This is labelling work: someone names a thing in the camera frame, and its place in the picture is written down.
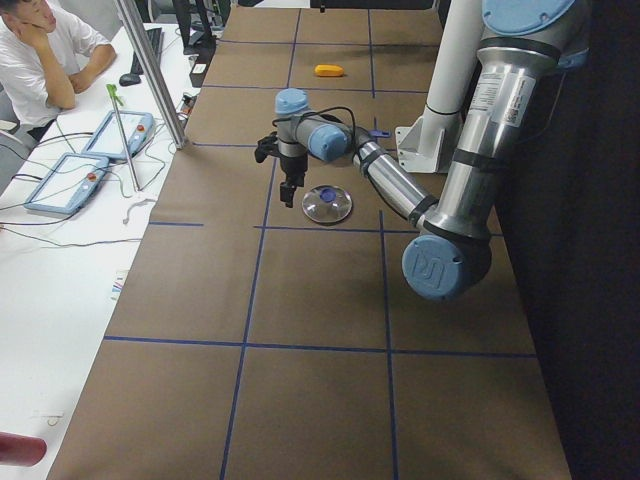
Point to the yellow corn cob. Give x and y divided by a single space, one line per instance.
329 71

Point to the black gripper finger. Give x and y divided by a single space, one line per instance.
286 194

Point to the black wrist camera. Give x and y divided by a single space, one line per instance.
267 146

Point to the lower teach pendant tablet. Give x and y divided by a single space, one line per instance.
69 184

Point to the aluminium frame post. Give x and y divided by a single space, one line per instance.
134 27

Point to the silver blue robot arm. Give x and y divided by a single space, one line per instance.
522 42

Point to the teach pendant tablet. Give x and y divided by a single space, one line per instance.
114 137
69 184

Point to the black keyboard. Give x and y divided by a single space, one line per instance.
155 37

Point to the red cylinder object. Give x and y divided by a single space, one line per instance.
19 450

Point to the glass pot lid blue knob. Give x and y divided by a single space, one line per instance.
327 204

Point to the black computer mouse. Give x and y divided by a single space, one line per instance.
129 79

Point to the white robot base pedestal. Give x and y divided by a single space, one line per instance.
428 145

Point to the dark blue saucepan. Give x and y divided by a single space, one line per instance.
379 134

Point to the upper teach pendant tablet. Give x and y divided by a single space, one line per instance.
114 137

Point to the metal rod green tip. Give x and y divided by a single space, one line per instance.
116 103

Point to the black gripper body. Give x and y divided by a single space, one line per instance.
292 168

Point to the person in white shirt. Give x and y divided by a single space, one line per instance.
48 57

